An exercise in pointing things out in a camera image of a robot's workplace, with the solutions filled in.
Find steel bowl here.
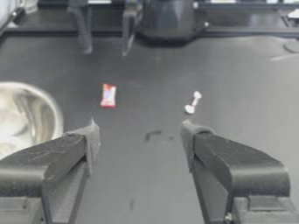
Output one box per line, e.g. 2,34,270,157
0,81,65,160

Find black table frame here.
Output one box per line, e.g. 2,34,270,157
0,0,299,39

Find red candy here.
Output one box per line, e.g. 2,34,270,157
98,83,117,109

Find white twisted wrapper candy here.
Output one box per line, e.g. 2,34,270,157
182,90,202,115

